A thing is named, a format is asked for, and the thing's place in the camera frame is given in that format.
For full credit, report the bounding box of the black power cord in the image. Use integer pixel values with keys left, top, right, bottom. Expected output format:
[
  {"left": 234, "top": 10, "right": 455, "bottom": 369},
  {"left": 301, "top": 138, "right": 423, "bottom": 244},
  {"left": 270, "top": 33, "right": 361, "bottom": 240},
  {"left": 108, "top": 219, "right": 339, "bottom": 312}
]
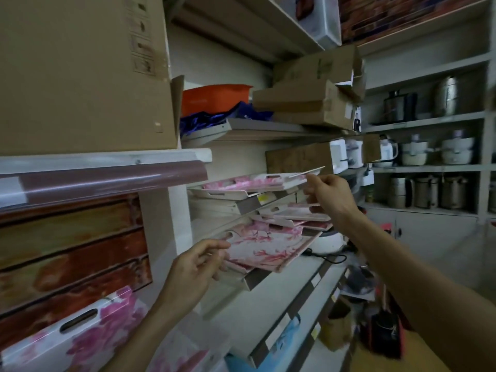
[{"left": 301, "top": 247, "right": 348, "bottom": 265}]

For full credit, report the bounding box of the blue bag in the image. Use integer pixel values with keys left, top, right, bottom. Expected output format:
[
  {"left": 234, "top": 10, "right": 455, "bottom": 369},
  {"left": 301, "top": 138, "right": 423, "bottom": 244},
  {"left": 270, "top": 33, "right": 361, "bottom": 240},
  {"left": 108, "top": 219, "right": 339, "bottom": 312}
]
[{"left": 180, "top": 102, "right": 272, "bottom": 136}]

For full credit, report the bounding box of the person's left hand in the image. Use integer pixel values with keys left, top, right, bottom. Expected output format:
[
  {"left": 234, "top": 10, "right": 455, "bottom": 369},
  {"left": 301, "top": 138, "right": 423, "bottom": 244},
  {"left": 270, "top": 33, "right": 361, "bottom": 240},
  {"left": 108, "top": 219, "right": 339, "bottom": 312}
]
[{"left": 157, "top": 240, "right": 232, "bottom": 320}]

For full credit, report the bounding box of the steel pot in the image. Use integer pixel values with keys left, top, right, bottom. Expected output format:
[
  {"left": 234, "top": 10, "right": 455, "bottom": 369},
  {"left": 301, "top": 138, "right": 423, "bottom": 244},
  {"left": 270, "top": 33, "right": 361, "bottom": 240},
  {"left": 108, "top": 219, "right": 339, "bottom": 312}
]
[{"left": 433, "top": 75, "right": 468, "bottom": 117}]

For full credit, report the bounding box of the white magnolia print tray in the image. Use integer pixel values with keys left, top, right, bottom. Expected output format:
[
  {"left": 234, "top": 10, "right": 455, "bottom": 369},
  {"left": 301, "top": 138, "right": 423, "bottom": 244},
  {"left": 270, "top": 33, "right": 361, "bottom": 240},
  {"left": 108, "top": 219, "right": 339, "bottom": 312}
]
[{"left": 211, "top": 222, "right": 323, "bottom": 283}]

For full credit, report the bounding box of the steel kettle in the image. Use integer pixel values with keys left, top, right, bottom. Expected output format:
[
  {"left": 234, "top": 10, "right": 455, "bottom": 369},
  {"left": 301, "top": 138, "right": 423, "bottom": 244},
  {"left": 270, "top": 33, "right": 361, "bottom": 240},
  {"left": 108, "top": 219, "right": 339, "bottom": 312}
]
[
  {"left": 389, "top": 176, "right": 414, "bottom": 209},
  {"left": 441, "top": 174, "right": 469, "bottom": 210},
  {"left": 414, "top": 176, "right": 439, "bottom": 210}
]

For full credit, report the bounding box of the white orchid print tray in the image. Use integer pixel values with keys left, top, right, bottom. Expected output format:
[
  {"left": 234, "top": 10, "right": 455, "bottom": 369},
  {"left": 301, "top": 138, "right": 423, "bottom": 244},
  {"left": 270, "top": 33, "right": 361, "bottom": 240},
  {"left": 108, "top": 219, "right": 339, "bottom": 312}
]
[{"left": 0, "top": 285, "right": 231, "bottom": 372}]

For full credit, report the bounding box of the person's left forearm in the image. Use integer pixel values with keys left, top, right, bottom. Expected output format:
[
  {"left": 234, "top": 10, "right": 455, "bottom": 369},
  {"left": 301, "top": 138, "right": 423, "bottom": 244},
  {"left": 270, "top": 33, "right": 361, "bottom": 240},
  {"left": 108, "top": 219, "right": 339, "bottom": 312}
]
[{"left": 100, "top": 298, "right": 187, "bottom": 372}]

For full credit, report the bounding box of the orange bag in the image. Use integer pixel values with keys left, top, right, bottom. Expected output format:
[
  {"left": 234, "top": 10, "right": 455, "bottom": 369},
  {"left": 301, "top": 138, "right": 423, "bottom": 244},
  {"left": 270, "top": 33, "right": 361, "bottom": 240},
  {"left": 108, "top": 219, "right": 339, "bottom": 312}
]
[{"left": 181, "top": 84, "right": 253, "bottom": 117}]

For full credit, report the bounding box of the brown cardboard box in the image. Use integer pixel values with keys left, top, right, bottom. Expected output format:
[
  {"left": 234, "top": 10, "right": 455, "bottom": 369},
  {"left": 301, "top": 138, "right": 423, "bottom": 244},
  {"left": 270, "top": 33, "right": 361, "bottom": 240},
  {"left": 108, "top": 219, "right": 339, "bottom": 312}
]
[{"left": 360, "top": 133, "right": 383, "bottom": 163}]

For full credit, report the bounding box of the large plain cardboard box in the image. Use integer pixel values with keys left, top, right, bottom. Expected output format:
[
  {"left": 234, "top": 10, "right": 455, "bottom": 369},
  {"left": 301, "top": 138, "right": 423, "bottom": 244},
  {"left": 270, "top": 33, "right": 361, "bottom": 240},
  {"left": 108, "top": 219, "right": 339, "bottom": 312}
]
[{"left": 0, "top": 0, "right": 185, "bottom": 156}]

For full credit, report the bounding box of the person's right forearm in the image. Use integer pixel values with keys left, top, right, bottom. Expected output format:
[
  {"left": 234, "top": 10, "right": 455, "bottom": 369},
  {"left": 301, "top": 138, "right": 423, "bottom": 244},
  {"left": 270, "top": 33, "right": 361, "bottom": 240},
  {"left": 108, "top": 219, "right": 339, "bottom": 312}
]
[{"left": 337, "top": 211, "right": 496, "bottom": 372}]

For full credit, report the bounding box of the white cooking pot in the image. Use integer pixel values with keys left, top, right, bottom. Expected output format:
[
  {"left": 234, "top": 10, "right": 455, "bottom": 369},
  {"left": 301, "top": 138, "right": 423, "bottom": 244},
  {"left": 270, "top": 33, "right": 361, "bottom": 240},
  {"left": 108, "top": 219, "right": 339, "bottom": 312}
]
[
  {"left": 400, "top": 134, "right": 431, "bottom": 167},
  {"left": 441, "top": 130, "right": 476, "bottom": 165}
]

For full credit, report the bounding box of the black and red bag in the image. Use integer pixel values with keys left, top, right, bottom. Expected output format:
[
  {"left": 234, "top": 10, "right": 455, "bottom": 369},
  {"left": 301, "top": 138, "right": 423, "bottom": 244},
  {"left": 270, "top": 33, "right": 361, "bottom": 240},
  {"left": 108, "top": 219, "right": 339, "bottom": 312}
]
[{"left": 364, "top": 302, "right": 405, "bottom": 360}]

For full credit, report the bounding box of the flat cardboard box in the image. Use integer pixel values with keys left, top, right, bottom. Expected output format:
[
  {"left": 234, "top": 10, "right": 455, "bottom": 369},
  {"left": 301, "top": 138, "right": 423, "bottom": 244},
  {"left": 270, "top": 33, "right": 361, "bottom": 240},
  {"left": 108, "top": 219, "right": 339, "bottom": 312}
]
[{"left": 273, "top": 44, "right": 367, "bottom": 103}]

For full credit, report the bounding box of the person's right hand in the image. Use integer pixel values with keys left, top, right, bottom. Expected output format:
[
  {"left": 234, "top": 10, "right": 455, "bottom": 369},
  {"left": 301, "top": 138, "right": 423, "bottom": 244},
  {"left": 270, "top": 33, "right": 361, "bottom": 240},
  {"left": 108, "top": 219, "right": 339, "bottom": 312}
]
[{"left": 305, "top": 175, "right": 363, "bottom": 229}]

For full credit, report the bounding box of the cardboard box on floor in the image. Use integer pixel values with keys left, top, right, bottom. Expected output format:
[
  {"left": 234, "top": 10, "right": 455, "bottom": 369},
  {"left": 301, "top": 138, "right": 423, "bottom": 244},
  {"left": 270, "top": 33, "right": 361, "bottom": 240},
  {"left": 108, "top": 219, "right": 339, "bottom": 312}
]
[{"left": 320, "top": 296, "right": 354, "bottom": 352}]

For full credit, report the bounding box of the black kettle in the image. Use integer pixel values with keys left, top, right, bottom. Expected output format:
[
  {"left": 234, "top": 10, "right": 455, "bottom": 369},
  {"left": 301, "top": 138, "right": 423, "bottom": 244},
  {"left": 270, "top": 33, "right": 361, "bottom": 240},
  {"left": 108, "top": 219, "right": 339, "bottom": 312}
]
[{"left": 383, "top": 90, "right": 419, "bottom": 123}]

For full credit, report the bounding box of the open cardboard box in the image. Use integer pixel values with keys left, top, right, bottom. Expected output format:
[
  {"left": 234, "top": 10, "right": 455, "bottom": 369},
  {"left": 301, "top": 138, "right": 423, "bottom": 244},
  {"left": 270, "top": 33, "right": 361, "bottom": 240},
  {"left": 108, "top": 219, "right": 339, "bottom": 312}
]
[{"left": 265, "top": 141, "right": 338, "bottom": 176}]

